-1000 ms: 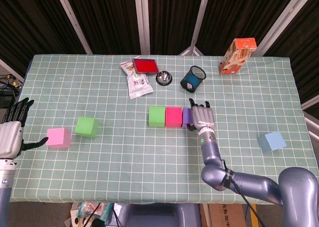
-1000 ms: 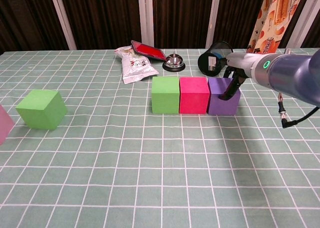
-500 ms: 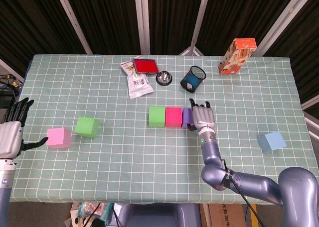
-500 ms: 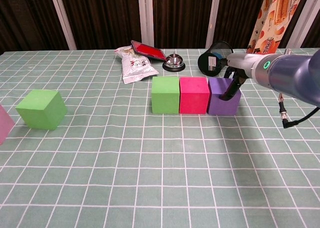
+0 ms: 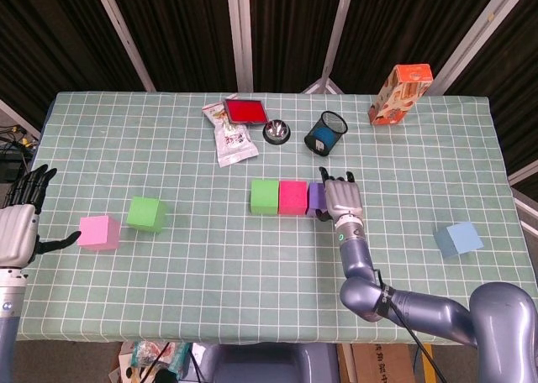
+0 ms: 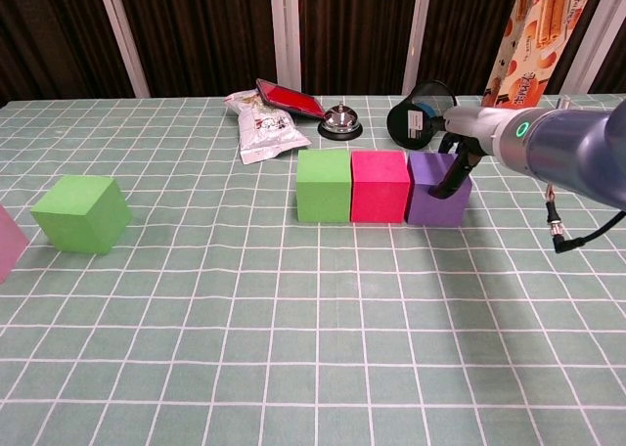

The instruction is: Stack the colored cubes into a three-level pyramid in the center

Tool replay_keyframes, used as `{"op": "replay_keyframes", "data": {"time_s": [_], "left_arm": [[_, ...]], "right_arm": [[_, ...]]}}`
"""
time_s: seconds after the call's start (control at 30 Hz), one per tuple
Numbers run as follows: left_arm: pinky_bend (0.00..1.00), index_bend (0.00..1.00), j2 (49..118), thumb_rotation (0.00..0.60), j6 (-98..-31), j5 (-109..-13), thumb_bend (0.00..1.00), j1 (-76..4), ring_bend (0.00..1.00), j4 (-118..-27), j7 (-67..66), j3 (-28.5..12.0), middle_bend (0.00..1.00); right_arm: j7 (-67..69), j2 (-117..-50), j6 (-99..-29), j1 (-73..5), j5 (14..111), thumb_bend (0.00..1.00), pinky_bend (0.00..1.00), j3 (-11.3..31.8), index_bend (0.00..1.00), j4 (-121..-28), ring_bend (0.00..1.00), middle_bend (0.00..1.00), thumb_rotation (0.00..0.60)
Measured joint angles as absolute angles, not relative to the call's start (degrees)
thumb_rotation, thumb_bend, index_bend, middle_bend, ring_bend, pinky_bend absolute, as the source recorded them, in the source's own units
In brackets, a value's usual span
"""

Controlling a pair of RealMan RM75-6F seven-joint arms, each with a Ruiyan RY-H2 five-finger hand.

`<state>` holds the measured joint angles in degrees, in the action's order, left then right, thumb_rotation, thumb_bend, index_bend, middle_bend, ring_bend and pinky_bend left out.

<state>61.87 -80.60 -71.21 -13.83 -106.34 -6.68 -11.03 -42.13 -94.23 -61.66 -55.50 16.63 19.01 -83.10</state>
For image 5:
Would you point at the blue roll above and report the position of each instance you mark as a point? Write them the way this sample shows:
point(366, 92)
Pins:
point(325, 136)

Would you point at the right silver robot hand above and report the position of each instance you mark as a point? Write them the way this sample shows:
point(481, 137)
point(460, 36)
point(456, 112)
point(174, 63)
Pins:
point(342, 198)

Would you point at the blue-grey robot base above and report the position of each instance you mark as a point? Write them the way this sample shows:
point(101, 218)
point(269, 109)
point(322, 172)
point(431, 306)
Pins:
point(260, 366)

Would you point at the black mesh pen holder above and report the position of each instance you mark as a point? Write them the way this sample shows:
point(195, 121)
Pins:
point(311, 141)

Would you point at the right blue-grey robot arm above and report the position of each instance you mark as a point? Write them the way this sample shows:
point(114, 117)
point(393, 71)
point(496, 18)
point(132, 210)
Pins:
point(420, 307)

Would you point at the green checkered tablecloth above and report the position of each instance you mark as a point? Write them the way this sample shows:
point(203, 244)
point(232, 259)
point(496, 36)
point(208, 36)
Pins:
point(269, 274)

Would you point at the light pink foam cube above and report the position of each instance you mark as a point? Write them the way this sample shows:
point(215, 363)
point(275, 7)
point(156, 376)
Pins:
point(101, 234)

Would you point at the magenta foam cube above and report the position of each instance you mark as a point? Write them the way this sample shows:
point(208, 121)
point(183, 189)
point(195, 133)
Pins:
point(293, 198)

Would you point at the green foam cube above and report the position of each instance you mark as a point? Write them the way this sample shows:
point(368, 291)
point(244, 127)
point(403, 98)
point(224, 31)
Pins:
point(145, 215)
point(265, 198)

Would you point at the brown cardboard box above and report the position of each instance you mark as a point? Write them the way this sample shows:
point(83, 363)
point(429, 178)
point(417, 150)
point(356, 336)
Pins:
point(382, 364)

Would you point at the plastic bag of snacks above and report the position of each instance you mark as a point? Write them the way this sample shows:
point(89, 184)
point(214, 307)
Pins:
point(143, 355)

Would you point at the light blue foam cube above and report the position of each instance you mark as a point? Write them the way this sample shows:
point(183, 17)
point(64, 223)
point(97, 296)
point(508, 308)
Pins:
point(458, 240)

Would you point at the orange biscuit box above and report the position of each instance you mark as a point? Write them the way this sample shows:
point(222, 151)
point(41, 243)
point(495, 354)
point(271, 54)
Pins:
point(397, 97)

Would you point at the red ink pad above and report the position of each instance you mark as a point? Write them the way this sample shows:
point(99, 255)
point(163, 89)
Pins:
point(246, 112)

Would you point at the white snack bag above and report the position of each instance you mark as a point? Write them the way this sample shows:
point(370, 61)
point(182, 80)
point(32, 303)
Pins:
point(233, 145)

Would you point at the dark pleated curtain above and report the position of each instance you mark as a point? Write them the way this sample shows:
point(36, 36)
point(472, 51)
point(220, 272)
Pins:
point(189, 30)

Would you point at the white frame post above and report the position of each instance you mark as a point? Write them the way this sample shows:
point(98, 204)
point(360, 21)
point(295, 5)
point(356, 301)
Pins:
point(239, 34)
point(486, 22)
point(340, 22)
point(17, 118)
point(523, 173)
point(127, 43)

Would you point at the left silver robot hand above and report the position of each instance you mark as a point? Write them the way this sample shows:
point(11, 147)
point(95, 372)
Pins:
point(17, 232)

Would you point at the black electrical equipment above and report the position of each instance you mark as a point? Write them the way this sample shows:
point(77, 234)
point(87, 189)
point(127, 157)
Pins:
point(10, 166)

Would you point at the silver call bell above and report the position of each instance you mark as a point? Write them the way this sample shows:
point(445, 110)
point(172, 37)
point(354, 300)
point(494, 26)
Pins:
point(277, 132)

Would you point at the purple foam cube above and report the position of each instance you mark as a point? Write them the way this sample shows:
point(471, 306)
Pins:
point(315, 198)

